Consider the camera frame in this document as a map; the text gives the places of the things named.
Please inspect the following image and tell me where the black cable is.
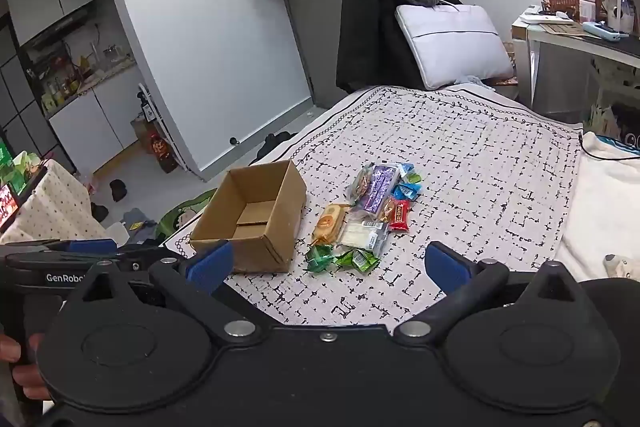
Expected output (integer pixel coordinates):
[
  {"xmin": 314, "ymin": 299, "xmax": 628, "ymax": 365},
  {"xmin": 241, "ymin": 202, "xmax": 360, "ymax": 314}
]
[{"xmin": 577, "ymin": 133, "xmax": 640, "ymax": 164}]

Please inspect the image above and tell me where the person's left hand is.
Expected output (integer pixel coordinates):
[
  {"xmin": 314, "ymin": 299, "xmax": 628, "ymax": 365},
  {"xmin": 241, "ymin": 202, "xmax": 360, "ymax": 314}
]
[{"xmin": 0, "ymin": 333, "xmax": 51, "ymax": 402}]

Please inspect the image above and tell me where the white black patterned blanket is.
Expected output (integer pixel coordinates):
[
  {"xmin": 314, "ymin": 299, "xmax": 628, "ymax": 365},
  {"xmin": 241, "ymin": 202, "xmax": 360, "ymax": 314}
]
[{"xmin": 165, "ymin": 84, "xmax": 586, "ymax": 325}]

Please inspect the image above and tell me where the red candy packet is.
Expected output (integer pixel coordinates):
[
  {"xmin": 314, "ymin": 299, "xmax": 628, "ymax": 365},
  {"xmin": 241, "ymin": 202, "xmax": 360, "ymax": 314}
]
[{"xmin": 387, "ymin": 199, "xmax": 412, "ymax": 233}]

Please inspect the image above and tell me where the orange bread packet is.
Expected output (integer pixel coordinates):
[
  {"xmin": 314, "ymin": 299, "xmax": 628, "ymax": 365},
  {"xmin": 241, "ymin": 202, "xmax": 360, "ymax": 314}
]
[{"xmin": 311, "ymin": 204, "xmax": 351, "ymax": 245}]

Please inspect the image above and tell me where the white packet black print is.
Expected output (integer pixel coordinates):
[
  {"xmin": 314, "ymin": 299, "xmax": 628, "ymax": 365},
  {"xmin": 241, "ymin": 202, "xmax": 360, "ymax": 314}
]
[{"xmin": 340, "ymin": 209, "xmax": 390, "ymax": 253}]

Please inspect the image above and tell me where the white desk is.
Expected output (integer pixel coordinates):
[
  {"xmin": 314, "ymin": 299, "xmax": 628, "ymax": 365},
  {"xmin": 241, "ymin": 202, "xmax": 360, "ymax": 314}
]
[{"xmin": 511, "ymin": 4, "xmax": 640, "ymax": 122}]

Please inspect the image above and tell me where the pair of black slippers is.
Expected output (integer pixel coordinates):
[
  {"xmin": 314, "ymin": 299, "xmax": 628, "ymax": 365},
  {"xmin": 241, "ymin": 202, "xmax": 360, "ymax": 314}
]
[{"xmin": 256, "ymin": 132, "xmax": 296, "ymax": 165}]

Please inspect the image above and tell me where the plain white blanket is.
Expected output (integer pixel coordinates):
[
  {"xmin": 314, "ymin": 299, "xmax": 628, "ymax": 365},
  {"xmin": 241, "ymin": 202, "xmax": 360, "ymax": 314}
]
[{"xmin": 555, "ymin": 132, "xmax": 640, "ymax": 283}]

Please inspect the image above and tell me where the red bag by door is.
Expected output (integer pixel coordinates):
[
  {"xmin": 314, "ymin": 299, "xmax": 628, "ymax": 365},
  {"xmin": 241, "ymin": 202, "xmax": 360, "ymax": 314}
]
[{"xmin": 149, "ymin": 132, "xmax": 180, "ymax": 174}]

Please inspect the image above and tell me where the tablet with lit screen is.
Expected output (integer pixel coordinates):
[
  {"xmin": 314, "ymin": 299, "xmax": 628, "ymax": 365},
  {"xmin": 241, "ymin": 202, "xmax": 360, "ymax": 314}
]
[{"xmin": 0, "ymin": 184, "xmax": 21, "ymax": 228}]

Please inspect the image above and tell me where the light blue power strip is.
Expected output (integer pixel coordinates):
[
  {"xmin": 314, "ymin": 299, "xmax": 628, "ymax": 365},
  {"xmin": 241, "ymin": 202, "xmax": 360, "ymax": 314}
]
[{"xmin": 582, "ymin": 22, "xmax": 630, "ymax": 42}]

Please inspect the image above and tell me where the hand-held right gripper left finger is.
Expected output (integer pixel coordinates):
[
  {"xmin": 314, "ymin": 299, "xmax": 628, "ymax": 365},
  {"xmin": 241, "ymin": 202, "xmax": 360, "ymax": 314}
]
[{"xmin": 75, "ymin": 239, "xmax": 261, "ymax": 347}]

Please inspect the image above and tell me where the brown cardboard box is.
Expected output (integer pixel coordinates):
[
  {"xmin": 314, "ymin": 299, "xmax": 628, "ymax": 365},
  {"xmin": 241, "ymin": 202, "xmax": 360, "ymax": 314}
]
[{"xmin": 189, "ymin": 159, "xmax": 308, "ymax": 274}]

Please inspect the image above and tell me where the purple snack packet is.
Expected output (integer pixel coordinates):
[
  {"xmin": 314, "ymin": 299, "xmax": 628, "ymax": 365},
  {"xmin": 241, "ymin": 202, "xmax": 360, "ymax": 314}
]
[{"xmin": 361, "ymin": 163, "xmax": 401, "ymax": 214}]

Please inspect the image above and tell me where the white pillow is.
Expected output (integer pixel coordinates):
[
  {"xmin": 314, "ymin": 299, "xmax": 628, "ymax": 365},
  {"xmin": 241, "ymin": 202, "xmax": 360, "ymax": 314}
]
[{"xmin": 395, "ymin": 3, "xmax": 515, "ymax": 90}]

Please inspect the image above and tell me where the white folding rack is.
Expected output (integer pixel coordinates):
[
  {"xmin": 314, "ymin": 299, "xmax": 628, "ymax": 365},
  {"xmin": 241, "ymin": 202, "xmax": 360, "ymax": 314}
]
[{"xmin": 137, "ymin": 82, "xmax": 193, "ymax": 172}]

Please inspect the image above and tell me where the range hood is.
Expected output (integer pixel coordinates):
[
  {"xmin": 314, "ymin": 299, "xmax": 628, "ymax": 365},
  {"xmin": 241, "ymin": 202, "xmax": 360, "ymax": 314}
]
[{"xmin": 20, "ymin": 9, "xmax": 96, "ymax": 48}]

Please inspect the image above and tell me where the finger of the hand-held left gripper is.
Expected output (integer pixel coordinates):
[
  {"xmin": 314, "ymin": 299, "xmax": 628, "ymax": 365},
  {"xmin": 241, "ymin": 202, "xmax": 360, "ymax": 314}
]
[{"xmin": 47, "ymin": 238, "xmax": 119, "ymax": 255}]

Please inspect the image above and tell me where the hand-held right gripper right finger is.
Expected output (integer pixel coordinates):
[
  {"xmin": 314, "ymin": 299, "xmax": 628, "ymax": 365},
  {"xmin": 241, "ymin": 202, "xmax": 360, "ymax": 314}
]
[{"xmin": 394, "ymin": 241, "xmax": 581, "ymax": 347}]

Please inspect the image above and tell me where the person's dark trouser leg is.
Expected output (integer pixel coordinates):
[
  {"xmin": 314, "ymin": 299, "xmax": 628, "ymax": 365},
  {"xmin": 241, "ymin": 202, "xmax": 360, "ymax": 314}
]
[{"xmin": 580, "ymin": 277, "xmax": 640, "ymax": 427}]

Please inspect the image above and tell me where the clear packet brown snack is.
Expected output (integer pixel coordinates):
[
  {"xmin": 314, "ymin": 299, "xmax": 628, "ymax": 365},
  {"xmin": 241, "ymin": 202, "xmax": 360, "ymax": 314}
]
[{"xmin": 346, "ymin": 163, "xmax": 376, "ymax": 208}]

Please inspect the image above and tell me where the row of kitchen bottles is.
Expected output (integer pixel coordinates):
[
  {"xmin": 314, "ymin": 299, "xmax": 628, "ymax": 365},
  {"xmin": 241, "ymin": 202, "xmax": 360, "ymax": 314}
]
[{"xmin": 25, "ymin": 42, "xmax": 136, "ymax": 112}]

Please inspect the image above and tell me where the green cartoon mat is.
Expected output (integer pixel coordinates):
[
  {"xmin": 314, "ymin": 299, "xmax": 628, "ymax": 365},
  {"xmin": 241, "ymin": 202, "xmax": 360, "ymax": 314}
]
[{"xmin": 155, "ymin": 188, "xmax": 218, "ymax": 243}]

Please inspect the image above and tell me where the white kitchen base cabinet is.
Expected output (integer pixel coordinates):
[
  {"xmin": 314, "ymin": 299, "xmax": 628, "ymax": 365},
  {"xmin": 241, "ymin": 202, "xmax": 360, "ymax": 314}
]
[{"xmin": 47, "ymin": 62, "xmax": 151, "ymax": 175}]

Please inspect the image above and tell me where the grey door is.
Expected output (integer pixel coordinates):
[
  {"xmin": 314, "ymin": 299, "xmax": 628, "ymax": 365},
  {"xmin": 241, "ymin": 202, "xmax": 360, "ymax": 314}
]
[{"xmin": 277, "ymin": 0, "xmax": 391, "ymax": 108}]

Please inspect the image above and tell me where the dotted cloth side table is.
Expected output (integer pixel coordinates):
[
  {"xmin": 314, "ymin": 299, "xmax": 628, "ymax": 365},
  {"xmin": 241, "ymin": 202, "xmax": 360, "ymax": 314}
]
[{"xmin": 0, "ymin": 159, "xmax": 98, "ymax": 248}]

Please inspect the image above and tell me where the clothes heap on floor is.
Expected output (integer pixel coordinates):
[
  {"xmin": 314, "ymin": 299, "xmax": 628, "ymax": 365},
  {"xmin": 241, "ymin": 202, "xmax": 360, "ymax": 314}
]
[{"xmin": 120, "ymin": 207, "xmax": 158, "ymax": 243}]

